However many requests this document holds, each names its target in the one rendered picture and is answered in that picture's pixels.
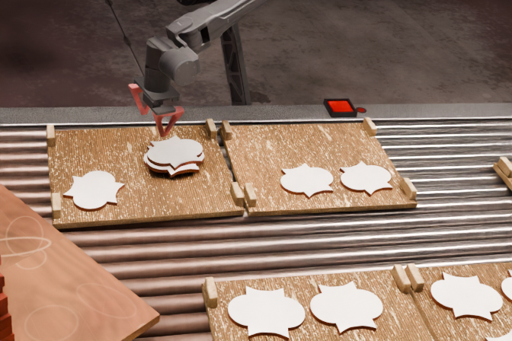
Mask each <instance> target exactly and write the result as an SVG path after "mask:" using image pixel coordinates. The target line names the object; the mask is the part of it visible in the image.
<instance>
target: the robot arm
mask: <svg viewBox="0 0 512 341"><path fill-rule="evenodd" d="M269 1H270V0H218V1H216V2H214V3H212V4H210V5H207V6H205V7H202V8H201V7H200V8H198V9H197V10H196V11H193V12H190V11H189V12H188V13H186V14H184V15H183V16H181V17H180V18H178V19H177V20H175V21H174V22H172V23H171V24H169V25H167V26H166V27H165V29H166V32H167V35H168V38H165V37H159V36H158V35H155V37H152V38H149V39H148V40H147V41H146V63H145V73H144V76H140V77H135V78H134V79H133V84H129V89H130V91H131V94H132V96H133V98H134V100H135V102H136V105H137V107H138V108H139V112H140V113H141V115H146V114H147V113H148V112H149V109H151V110H152V114H153V116H154V119H155V123H156V125H157V128H158V132H159V135H160V136H161V137H165V136H167V135H168V133H169V132H170V130H171V128H172V127H173V125H174V124H175V123H176V122H177V121H178V119H179V118H180V117H181V116H182V114H183V113H184V109H183V108H182V107H181V106H179V107H173V106H172V105H170V106H166V107H161V105H162V104H163V101H164V100H171V101H172V102H175V101H179V100H180V96H181V95H180V94H179V93H178V92H177V91H176V90H175V89H174V88H173V87H172V86H171V80H172V81H173V82H175V83H176V84H178V85H180V86H185V85H187V84H190V83H191V82H192V81H193V80H194V79H195V77H196V75H197V74H198V73H200V72H201V67H200V61H199V58H198V55H199V54H200V53H202V52H203V51H204V50H206V49H208V48H210V47H211V43H212V42H213V41H214V40H216V39H218V38H219V37H220V36H221V35H222V33H223V32H225V31H226V30H227V29H228V28H230V27H231V26H232V25H233V24H235V23H237V22H238V21H240V20H241V19H242V18H244V17H246V16H247V15H249V14H250V13H252V12H253V11H255V10H257V9H258V8H260V7H261V6H262V5H265V4H266V3H268V2H269ZM140 92H143V96H142V100H143V101H144V102H145V103H146V105H145V108H143V106H142V103H141V101H140V99H139V95H138V93H140ZM166 116H172V117H171V119H170V121H169V123H168V125H167V127H166V129H165V131H164V129H163V126H162V119H163V117H166Z"/></svg>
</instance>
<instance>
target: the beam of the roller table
mask: <svg viewBox="0 0 512 341"><path fill-rule="evenodd" d="M353 105H354V107H355V109H356V108H357V107H362V108H364V109H366V112H365V113H359V112H357V117H330V115H329V113H328V111H327V110H326V108H325V105H257V106H181V107H182V108H183V109H184V113H183V114H182V116H181V117H180V118H179V119H178V121H177V122H176V123H175V124H174V126H199V125H206V119H213V122H214V124H215V125H222V120H228V122H229V125H246V124H294V123H363V120H364V117H368V118H370V119H371V120H372V122H373V123H390V122H438V121H486V120H512V103H502V104H353ZM52 124H53V125H54V128H55V127H103V126H156V123H155V119H154V116H153V114H152V110H151V109H149V112H148V113H147V114H146V115H141V113H140V112H139V108H138V107H11V108H0V129H7V128H46V126H47V125H52Z"/></svg>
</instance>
